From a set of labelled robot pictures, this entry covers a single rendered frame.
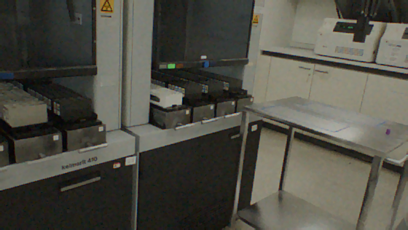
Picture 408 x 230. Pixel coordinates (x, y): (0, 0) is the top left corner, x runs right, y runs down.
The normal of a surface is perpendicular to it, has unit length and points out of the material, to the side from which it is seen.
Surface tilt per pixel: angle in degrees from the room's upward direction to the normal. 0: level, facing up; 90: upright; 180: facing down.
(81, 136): 90
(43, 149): 90
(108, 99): 90
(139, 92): 90
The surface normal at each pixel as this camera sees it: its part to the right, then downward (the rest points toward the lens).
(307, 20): -0.69, 0.14
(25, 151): 0.72, 0.26
